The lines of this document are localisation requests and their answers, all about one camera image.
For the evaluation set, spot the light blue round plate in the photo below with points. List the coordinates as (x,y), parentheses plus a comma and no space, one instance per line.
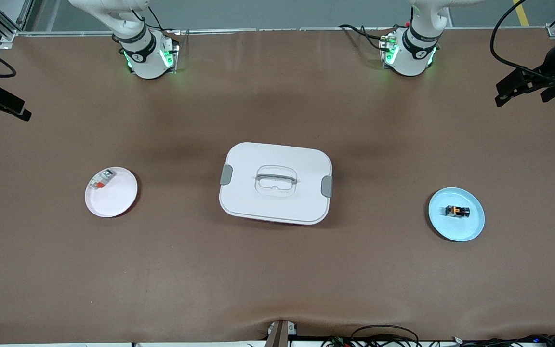
(455,229)

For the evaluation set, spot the grey box clip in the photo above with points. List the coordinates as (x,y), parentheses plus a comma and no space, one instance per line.
(326,186)
(226,174)

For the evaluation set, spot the white switch with orange part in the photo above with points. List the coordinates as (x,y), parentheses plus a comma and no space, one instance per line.
(100,180)

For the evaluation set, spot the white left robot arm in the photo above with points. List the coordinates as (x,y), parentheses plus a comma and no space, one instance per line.
(412,58)

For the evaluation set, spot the brown camera mount post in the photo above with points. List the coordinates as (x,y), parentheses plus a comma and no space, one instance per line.
(277,335)

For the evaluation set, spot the white lidded storage box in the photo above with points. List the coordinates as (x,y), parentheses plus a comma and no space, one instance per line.
(277,202)

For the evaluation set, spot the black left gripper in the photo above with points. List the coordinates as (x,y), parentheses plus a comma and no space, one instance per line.
(548,73)

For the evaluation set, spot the black and orange switch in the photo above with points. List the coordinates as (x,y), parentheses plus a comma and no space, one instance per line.
(457,211)

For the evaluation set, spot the pink round plate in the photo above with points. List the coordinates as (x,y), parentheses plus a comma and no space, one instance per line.
(116,200)

